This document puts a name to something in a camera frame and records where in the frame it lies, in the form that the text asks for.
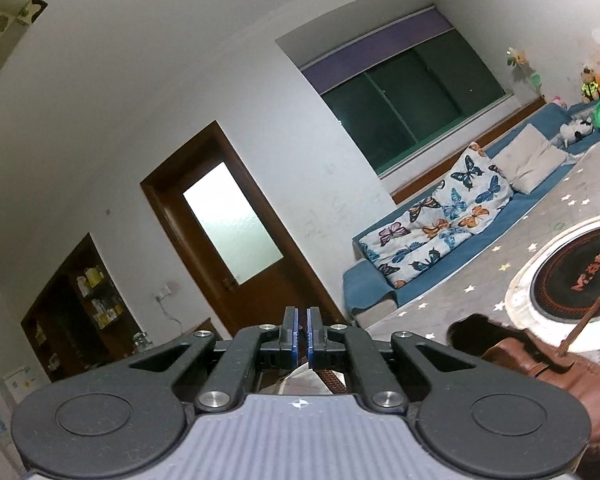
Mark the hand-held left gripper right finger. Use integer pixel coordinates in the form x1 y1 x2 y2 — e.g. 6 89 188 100
306 306 474 413

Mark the wooden wall rail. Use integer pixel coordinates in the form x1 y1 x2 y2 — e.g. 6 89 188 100
390 96 549 206

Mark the beige pillow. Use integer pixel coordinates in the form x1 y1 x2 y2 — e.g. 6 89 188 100
492 124 569 195

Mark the dark wooden shelf cabinet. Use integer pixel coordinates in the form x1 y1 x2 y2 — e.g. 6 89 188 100
21 232 147 384

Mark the black and white plush dog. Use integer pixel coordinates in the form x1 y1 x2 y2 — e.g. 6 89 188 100
559 116 595 149

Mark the wooden door with glass pane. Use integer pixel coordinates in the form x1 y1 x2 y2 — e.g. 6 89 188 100
140 120 352 342

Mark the green framed window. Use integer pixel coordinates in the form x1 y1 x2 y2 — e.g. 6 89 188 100
275 7 511 179

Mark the blue sofa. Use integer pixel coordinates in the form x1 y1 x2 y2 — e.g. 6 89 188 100
342 102 600 317

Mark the white refrigerator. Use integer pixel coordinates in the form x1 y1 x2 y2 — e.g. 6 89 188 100
1 365 49 407

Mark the teddy bear plush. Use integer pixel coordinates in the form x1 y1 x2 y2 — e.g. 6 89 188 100
580 65 600 105

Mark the white water dispenser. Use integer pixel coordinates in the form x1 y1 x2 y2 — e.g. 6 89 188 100
0 432 27 477

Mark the paper flower pinwheel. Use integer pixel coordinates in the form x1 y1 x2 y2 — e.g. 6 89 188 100
506 47 546 102

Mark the wooden side table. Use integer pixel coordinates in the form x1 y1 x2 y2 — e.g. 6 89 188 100
130 317 225 359

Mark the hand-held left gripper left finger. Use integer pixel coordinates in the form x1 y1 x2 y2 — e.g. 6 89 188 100
127 306 301 414

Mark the butterfly print pillow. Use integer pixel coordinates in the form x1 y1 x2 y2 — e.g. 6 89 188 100
358 142 514 290

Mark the grey power cable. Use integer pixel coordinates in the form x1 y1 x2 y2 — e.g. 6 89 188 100
157 297 192 334

